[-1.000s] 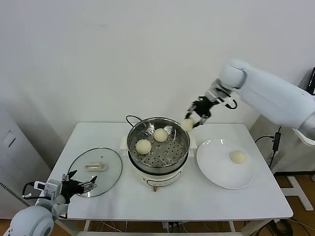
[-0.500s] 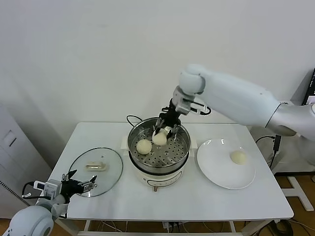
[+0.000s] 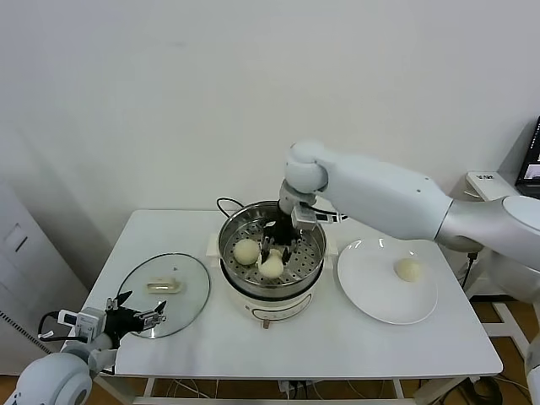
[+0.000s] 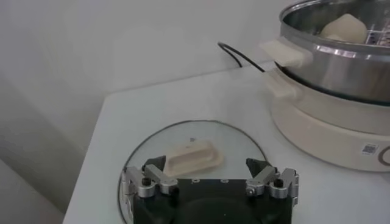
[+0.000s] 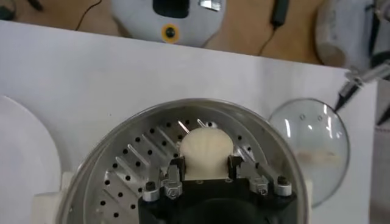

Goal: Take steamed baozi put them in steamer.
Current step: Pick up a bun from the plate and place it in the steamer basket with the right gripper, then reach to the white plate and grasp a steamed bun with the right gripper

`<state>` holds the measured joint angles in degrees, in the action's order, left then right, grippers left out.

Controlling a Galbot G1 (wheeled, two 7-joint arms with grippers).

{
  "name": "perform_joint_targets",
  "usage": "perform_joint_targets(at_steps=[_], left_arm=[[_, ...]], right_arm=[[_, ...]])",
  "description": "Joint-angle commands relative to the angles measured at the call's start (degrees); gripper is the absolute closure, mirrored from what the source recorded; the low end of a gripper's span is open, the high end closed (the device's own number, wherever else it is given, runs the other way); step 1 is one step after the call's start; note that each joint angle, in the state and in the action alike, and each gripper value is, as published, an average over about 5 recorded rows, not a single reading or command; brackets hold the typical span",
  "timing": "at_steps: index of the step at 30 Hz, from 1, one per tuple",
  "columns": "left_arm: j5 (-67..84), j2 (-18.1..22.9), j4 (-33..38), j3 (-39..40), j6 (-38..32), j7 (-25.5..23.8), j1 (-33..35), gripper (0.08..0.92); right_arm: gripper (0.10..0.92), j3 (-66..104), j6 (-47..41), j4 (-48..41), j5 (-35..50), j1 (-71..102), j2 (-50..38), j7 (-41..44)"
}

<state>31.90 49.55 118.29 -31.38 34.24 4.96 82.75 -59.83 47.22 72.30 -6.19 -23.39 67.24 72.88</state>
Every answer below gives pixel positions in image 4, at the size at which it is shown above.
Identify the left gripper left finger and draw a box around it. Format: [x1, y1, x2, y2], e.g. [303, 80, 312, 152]
[121, 155, 179, 200]

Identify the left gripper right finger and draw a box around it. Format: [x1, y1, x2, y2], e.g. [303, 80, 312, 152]
[245, 157, 300, 200]

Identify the glass lid with cream handle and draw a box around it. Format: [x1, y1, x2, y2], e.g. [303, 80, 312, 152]
[117, 119, 271, 224]

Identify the white steamed baozi bun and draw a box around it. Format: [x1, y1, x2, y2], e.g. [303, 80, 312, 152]
[319, 13, 369, 43]
[319, 32, 347, 43]

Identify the stainless steel steamer basket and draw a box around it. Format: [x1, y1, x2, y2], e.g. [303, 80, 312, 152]
[258, 0, 390, 107]

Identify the black cooker power cord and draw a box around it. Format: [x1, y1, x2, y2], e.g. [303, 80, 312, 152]
[217, 41, 266, 73]

